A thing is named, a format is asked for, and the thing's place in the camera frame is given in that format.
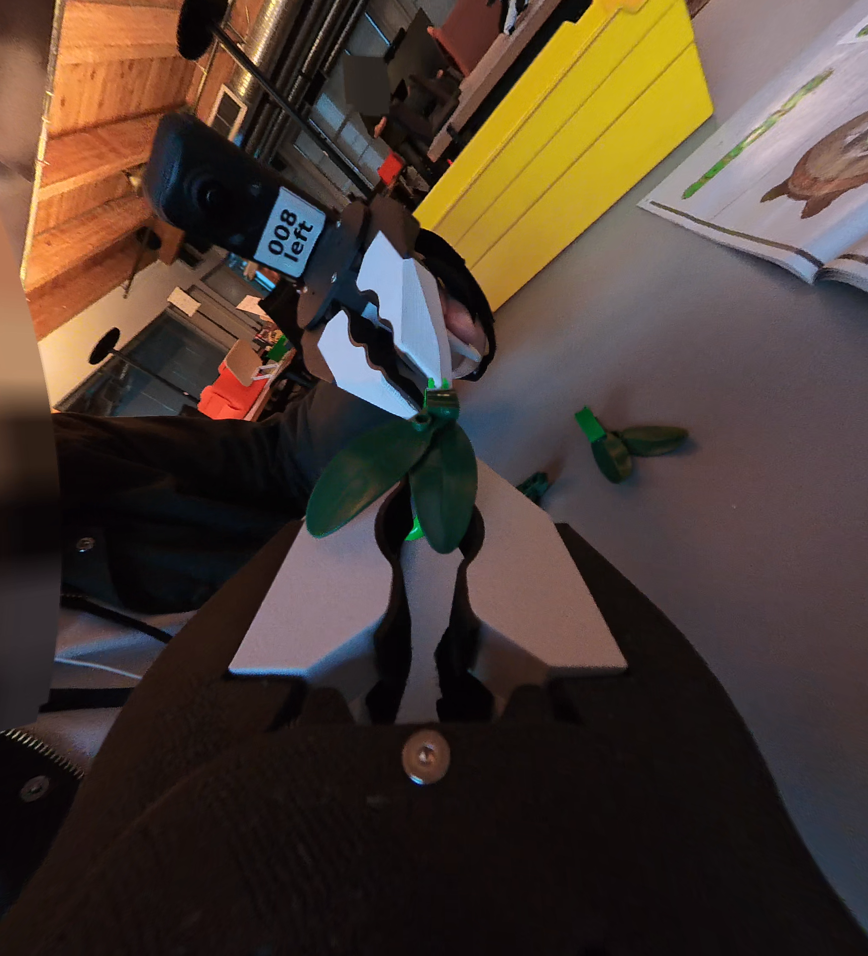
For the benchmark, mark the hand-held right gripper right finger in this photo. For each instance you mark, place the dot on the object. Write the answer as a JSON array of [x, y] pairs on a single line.
[[538, 597]]

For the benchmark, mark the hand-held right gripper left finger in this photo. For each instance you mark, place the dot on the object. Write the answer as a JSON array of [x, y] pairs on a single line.
[[307, 612]]

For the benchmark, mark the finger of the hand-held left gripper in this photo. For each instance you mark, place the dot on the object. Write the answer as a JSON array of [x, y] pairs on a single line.
[[411, 306], [352, 366]]

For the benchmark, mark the dark green toy leaf pair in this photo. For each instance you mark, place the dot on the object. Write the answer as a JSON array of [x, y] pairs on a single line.
[[613, 457], [359, 470]]

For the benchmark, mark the person's left forearm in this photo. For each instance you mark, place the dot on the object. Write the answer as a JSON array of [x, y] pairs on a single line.
[[180, 478]]

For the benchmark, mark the grey desk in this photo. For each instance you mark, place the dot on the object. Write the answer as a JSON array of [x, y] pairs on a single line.
[[740, 523]]

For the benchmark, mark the person's left hand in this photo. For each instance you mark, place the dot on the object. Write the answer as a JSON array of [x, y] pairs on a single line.
[[467, 336]]

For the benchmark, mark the beige board on stand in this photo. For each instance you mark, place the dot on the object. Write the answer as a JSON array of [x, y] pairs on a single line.
[[244, 362]]

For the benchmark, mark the yellow plastic bin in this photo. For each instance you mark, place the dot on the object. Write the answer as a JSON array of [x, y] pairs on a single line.
[[568, 149]]

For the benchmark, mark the grey background table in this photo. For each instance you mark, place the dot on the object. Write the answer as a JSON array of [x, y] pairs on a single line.
[[490, 71]]

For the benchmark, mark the brown chair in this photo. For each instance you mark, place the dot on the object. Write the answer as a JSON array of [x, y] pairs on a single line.
[[471, 30]]

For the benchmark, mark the open instruction booklet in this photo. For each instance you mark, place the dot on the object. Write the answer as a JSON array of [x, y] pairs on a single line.
[[777, 149]]

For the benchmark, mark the white wall vent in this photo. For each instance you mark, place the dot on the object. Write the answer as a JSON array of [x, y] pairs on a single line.
[[229, 108]]

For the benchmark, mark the silver ventilation duct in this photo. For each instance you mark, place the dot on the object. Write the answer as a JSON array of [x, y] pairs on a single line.
[[281, 37]]

